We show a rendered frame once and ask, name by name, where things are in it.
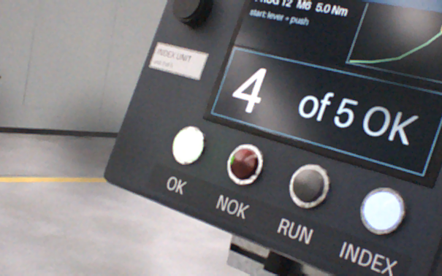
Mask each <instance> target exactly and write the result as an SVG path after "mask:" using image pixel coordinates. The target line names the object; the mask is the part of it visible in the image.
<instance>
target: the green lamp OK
mask: <svg viewBox="0 0 442 276"><path fill-rule="evenodd" d="M205 149H206V137H205V134H204V133H203V131H202V130H201V129H199V128H198V127H194V126H188V127H185V128H184V129H183V130H182V131H180V132H179V133H178V135H177V136H176V138H175V141H174V144H173V153H174V156H175V158H176V159H177V160H178V161H179V162H180V163H182V164H184V165H191V164H195V163H196V162H198V161H199V160H200V159H201V157H202V156H203V155H204V153H205Z"/></svg>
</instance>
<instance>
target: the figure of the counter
mask: <svg viewBox="0 0 442 276"><path fill-rule="evenodd" d="M293 60H294V59H293V58H287V57H283V56H279V55H273V54H269V53H263V52H259V50H252V49H248V48H244V47H238V46H234V47H233V50H232V54H231V56H230V57H229V60H228V63H227V65H226V68H225V72H224V75H223V77H222V80H221V83H220V85H219V88H218V92H217V94H216V98H215V100H214V102H213V106H212V108H210V113H209V115H212V116H215V117H217V118H222V119H224V120H229V121H232V122H235V123H239V124H243V125H245V126H250V127H253V128H255V129H258V130H260V131H265V132H267V130H268V127H270V123H271V121H272V119H273V115H274V112H275V108H276V106H277V103H278V100H279V98H280V95H281V92H282V89H283V85H284V83H285V81H286V77H287V74H288V73H289V71H290V68H291V65H292V62H293Z"/></svg>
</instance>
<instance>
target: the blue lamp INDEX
mask: <svg viewBox="0 0 442 276"><path fill-rule="evenodd" d="M406 214H407V207H406V203H405V200H404V198H403V197H402V196H401V194H400V193H398V192H397V191H395V190H393V189H390V188H379V189H376V190H374V191H372V192H371V193H369V194H368V195H367V196H366V197H365V198H364V200H363V202H362V206H361V218H362V222H363V223H364V225H365V226H366V228H367V229H368V230H370V231H372V232H373V233H374V234H377V235H389V234H393V233H395V232H396V231H398V230H399V229H400V227H401V226H402V225H403V223H404V221H405V218H406Z"/></svg>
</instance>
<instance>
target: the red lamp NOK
mask: <svg viewBox="0 0 442 276"><path fill-rule="evenodd" d="M227 169H228V173H229V176H230V177H231V178H232V179H233V180H234V181H235V182H236V183H237V184H239V185H251V184H253V183H255V182H256V181H257V180H258V179H259V178H260V177H261V176H262V173H263V171H264V155H263V153H262V151H261V150H260V149H259V148H258V147H257V146H255V145H241V146H239V147H238V148H237V149H236V150H235V151H234V152H233V154H232V155H231V157H229V160H228V165H227Z"/></svg>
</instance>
